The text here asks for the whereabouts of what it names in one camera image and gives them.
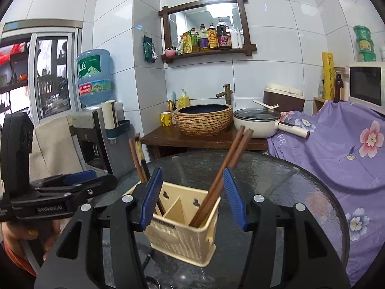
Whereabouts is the woven pattern wash basin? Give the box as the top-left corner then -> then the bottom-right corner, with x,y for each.
174,104 -> 234,137

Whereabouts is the wooden framed mirror shelf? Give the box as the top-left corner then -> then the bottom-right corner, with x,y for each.
158,0 -> 257,64

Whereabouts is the cream plastic utensil holder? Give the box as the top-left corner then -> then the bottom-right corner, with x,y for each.
122,181 -> 221,268

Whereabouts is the green hanging packet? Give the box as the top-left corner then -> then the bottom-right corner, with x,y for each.
142,35 -> 158,63

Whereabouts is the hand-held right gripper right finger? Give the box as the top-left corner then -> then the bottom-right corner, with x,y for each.
223,167 -> 351,289

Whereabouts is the bronze faucet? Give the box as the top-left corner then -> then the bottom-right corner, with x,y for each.
216,84 -> 232,106

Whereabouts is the yellow roll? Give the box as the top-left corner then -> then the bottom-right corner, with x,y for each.
321,51 -> 336,101

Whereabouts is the beige cloth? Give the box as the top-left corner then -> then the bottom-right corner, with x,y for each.
30,116 -> 85,184

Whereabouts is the wooden washstand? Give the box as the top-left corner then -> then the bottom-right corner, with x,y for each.
140,125 -> 269,160

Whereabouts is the blue water jug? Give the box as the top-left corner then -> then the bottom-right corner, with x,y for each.
76,49 -> 115,107

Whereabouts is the small wooden shelf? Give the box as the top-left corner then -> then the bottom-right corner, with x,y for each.
313,96 -> 328,115

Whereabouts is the brown white rice cooker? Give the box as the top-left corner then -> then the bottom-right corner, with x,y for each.
263,83 -> 305,113

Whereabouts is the brown glass bottle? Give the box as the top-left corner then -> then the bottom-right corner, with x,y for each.
333,73 -> 343,103

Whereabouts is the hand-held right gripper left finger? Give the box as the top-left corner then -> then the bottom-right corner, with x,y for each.
34,167 -> 163,289

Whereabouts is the purple floral cloth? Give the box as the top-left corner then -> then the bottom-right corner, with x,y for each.
267,101 -> 385,286

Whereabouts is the brown wooden chopstick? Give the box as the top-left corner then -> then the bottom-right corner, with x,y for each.
189,125 -> 245,228
129,138 -> 148,184

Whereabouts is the paper cup dispenser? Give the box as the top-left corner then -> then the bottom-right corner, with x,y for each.
101,99 -> 131,140

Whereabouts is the white microwave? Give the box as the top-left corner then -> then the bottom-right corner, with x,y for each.
348,62 -> 385,115

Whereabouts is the all-metal spoon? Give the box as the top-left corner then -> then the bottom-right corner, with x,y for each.
176,269 -> 194,288

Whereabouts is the dark soy sauce bottle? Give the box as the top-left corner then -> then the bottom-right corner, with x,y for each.
217,19 -> 232,49

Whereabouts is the white rice paddle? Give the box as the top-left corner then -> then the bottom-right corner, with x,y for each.
253,99 -> 280,110

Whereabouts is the person's left hand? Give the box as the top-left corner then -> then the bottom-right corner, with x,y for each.
1,218 -> 62,261

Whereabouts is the black chopstick gold tip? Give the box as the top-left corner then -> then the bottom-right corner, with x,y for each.
134,132 -> 151,183

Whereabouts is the purple label bottle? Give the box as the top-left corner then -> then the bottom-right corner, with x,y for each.
199,24 -> 210,51

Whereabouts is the grey water dispenser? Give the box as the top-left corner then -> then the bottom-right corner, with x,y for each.
67,102 -> 136,177

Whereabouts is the yellow label bottle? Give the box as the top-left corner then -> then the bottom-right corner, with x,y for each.
207,22 -> 218,49

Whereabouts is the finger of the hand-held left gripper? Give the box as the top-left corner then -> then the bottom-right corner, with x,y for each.
30,170 -> 98,194
38,174 -> 118,207

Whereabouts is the yellow soap pump bottle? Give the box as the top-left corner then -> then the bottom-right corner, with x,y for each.
177,89 -> 191,109

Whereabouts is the yellow seasoning packet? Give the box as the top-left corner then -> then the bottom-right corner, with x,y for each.
176,34 -> 193,55

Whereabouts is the white pan with lid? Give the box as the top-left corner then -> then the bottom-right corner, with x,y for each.
233,108 -> 312,140

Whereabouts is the brown chopsticks pair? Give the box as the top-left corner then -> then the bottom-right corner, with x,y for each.
194,128 -> 254,228

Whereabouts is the window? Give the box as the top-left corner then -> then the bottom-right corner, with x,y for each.
0,20 -> 83,124

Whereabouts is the green oil bottle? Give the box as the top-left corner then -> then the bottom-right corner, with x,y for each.
190,28 -> 199,53

